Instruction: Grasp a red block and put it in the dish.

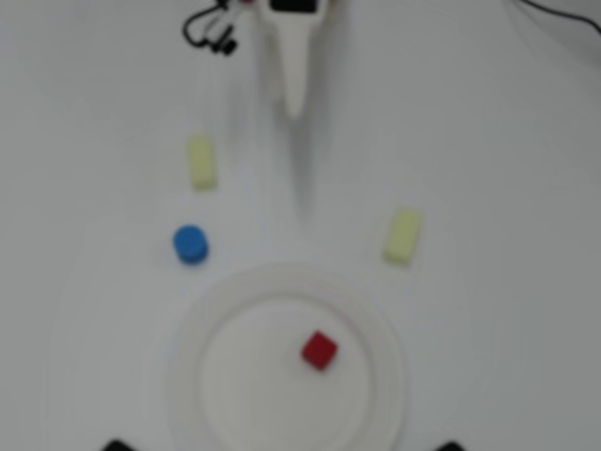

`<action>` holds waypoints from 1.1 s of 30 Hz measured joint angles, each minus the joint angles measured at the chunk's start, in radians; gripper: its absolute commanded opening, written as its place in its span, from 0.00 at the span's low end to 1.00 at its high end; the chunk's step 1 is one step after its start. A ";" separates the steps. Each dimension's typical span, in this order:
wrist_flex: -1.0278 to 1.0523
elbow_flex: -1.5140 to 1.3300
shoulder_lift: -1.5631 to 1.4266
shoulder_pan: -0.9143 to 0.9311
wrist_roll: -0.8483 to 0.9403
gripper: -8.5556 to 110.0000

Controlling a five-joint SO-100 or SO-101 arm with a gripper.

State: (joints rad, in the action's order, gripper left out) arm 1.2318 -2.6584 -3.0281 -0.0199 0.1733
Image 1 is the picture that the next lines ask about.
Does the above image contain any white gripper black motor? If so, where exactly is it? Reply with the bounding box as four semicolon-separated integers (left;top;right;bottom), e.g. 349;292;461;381
255;0;331;119

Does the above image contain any red perforated cube block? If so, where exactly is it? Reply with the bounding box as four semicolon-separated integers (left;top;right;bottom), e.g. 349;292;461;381
300;330;339;372

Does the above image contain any pale yellow sponge block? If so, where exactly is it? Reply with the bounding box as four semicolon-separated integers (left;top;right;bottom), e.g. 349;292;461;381
381;208;423;268
186;134;220;193

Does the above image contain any blue perforated cylinder block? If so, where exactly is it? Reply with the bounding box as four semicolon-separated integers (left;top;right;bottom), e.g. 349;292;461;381
171;224;210;265

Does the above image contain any white paper plate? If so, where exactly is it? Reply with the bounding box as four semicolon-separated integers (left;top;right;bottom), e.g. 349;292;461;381
166;263;408;451

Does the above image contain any small wrist camera white mount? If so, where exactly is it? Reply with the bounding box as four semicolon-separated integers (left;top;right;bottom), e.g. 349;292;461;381
206;18;239;56

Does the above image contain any black camera cable loop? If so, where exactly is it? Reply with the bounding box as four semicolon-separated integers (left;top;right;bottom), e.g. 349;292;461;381
181;0;236;49

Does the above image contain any thin black cable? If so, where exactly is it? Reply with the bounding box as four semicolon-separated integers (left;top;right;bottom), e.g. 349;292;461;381
518;0;601;38

